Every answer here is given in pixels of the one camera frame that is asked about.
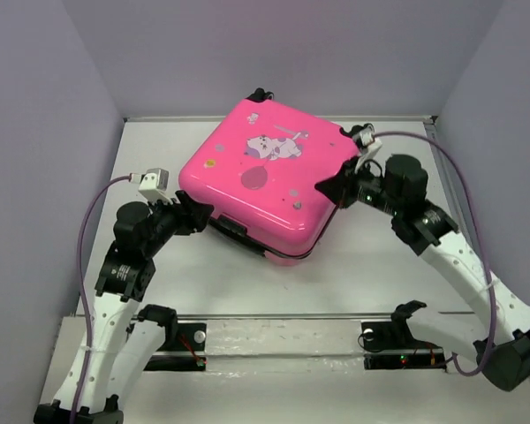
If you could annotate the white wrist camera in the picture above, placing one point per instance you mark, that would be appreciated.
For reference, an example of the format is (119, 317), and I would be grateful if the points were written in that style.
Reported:
(368, 145)
(152, 185)

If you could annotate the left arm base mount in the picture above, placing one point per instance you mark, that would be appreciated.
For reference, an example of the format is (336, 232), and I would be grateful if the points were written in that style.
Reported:
(185, 353)

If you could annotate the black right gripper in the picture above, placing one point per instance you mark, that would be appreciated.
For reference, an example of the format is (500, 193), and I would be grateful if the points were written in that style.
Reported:
(338, 188)

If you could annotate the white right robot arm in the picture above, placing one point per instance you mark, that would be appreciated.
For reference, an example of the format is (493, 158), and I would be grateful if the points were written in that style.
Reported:
(400, 190)

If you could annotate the aluminium table rail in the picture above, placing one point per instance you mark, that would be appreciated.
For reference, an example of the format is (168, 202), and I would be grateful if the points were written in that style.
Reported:
(454, 191)

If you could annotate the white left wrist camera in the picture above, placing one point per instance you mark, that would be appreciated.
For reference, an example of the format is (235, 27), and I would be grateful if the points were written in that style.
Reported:
(152, 185)

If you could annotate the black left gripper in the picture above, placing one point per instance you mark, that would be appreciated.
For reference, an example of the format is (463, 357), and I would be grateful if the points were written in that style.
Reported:
(193, 216)

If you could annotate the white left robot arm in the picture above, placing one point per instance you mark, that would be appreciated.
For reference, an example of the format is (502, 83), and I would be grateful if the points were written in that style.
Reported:
(122, 335)

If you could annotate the pink hard-shell suitcase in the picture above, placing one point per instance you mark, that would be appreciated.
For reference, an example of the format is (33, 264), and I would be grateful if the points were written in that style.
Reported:
(258, 170)

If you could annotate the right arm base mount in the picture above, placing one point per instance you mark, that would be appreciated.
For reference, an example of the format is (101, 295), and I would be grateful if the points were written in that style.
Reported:
(387, 347)

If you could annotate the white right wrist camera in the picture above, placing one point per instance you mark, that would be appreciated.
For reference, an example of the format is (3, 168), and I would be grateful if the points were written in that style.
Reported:
(368, 145)

